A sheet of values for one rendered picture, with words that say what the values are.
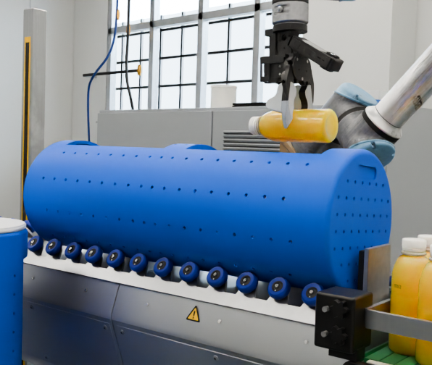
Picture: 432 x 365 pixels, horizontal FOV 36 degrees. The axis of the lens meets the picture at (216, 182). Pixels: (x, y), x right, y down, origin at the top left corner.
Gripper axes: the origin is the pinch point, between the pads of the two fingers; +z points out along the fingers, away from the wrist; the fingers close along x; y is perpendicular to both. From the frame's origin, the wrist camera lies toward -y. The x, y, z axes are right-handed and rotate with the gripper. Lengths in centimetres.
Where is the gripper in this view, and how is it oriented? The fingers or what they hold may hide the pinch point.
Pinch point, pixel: (298, 123)
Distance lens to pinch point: 139.0
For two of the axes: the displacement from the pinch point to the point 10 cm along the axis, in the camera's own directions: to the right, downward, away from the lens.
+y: -7.9, -0.2, 6.1
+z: 0.0, 10.0, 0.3
